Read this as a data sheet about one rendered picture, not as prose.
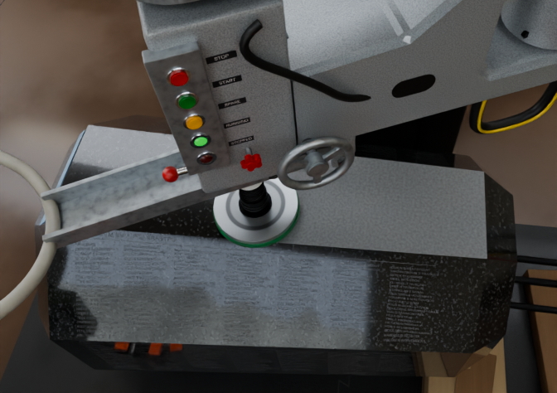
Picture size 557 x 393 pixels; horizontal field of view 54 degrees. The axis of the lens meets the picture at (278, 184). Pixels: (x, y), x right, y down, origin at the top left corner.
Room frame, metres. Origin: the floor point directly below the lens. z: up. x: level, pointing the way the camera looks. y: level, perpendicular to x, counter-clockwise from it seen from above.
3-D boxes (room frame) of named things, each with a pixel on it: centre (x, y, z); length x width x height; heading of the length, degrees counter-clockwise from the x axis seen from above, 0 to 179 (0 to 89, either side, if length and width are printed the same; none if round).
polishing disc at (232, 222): (0.71, 0.06, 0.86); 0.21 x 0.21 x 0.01
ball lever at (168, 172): (0.62, 0.18, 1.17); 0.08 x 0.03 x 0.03; 98
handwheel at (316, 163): (0.61, -0.07, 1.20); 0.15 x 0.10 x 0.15; 98
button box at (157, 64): (0.59, 0.12, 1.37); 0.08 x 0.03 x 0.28; 98
